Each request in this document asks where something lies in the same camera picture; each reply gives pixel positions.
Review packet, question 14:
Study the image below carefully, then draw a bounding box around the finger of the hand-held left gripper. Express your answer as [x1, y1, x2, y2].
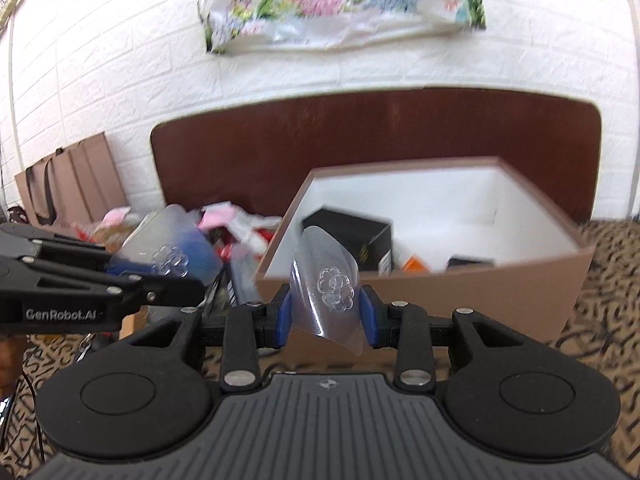
[0, 224, 116, 267]
[0, 258, 207, 312]

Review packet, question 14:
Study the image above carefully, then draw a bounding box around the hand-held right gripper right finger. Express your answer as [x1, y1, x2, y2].
[361, 285, 531, 392]

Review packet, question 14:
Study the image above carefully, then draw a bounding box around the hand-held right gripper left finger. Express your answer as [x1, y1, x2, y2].
[130, 285, 293, 393]

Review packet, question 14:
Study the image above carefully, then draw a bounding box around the clear plastic flower sheet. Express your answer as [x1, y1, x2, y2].
[290, 225, 362, 357]
[107, 204, 223, 286]

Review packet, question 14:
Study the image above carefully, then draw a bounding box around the white orange box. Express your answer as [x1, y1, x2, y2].
[379, 247, 441, 275]

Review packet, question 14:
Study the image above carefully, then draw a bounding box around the black product box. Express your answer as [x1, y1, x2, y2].
[301, 206, 394, 277]

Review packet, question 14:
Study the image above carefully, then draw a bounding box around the brown cardboard box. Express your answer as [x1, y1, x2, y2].
[255, 156, 596, 376]

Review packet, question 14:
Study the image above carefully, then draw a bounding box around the clear plastic pouch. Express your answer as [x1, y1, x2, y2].
[227, 247, 266, 306]

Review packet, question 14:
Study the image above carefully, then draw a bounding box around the brown paper shopping bag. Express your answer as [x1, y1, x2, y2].
[14, 132, 128, 228]

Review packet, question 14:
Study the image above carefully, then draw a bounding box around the pink white sock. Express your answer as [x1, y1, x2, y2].
[197, 201, 283, 253]

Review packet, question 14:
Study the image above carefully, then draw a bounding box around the brown wooden headboard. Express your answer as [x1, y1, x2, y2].
[150, 87, 603, 223]

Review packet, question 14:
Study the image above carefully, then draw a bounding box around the letter printed blanket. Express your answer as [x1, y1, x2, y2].
[0, 217, 640, 480]

